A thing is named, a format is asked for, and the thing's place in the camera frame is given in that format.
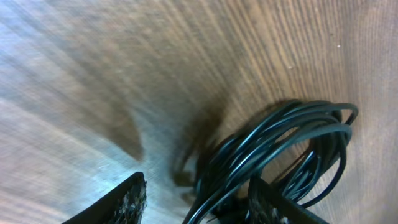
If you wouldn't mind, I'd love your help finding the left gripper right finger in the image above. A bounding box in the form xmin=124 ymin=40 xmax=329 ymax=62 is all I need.
xmin=247 ymin=177 xmax=328 ymax=224

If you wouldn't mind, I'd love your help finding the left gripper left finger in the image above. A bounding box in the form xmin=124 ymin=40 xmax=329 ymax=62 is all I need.
xmin=64 ymin=172 xmax=147 ymax=224

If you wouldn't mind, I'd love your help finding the thick black USB-C cable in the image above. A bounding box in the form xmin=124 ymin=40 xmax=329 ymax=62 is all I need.
xmin=182 ymin=99 xmax=359 ymax=224

